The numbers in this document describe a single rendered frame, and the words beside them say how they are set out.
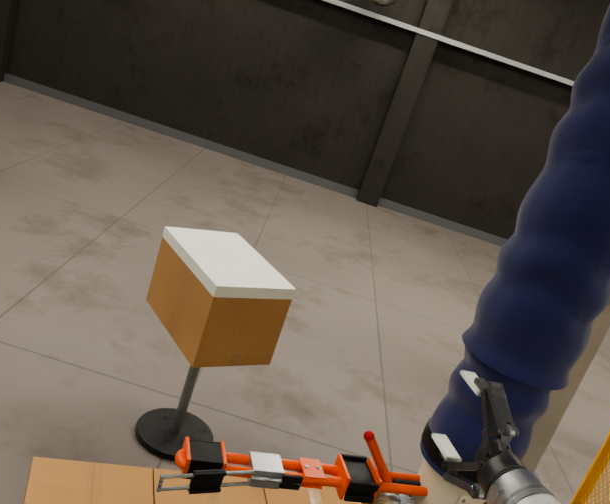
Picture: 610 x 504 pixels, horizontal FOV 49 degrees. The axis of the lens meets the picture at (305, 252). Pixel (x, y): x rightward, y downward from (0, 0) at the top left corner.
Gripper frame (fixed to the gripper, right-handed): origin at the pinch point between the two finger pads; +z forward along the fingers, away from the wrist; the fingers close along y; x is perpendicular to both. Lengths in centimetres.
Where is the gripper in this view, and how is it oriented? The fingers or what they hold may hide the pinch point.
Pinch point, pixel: (454, 408)
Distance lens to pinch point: 125.7
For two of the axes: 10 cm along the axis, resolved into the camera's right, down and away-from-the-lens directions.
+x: 9.2, 2.1, 3.2
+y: -3.1, 9.0, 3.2
